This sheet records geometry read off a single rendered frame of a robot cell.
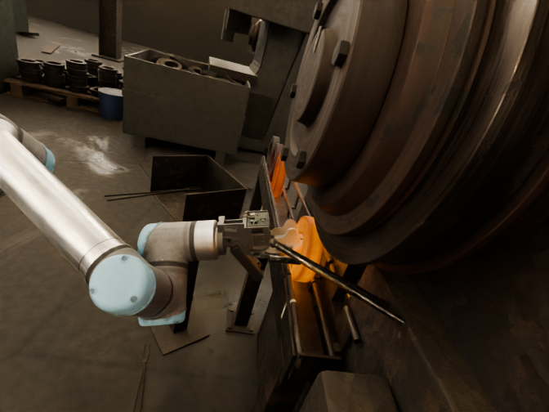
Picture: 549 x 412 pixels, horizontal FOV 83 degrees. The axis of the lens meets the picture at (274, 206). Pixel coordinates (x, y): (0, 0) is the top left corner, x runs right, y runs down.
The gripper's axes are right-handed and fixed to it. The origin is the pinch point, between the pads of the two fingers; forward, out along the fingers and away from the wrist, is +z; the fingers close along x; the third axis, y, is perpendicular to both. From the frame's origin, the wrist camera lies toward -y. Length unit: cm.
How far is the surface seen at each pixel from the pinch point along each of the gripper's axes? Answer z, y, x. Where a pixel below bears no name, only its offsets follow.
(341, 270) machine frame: 6.0, -0.5, -9.8
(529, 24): 9, 43, -36
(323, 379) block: -3.0, 4.5, -35.2
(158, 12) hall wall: -284, 98, 985
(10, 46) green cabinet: -253, 38, 299
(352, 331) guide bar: 4.4, -1.3, -23.9
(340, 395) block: -1.2, 4.4, -37.2
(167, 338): -51, -64, 26
